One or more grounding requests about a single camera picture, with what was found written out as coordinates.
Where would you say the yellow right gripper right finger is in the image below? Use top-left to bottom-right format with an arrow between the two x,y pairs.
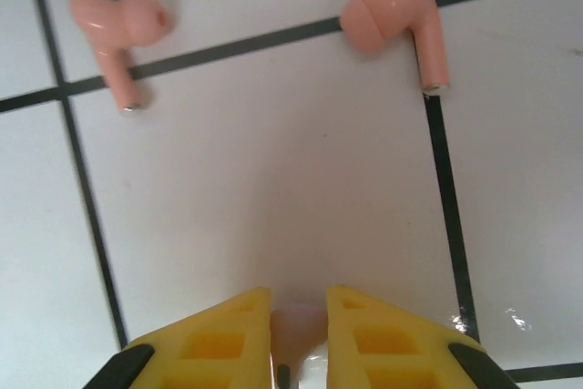
326,284 -> 520,389

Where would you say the purple wireless earbud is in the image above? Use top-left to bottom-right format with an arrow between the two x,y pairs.
271,304 -> 330,389

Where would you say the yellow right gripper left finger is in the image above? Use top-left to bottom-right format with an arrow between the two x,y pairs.
88,287 -> 273,389

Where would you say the pink wireless earbud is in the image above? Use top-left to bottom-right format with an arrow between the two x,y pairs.
67,0 -> 177,113
339,0 -> 452,92

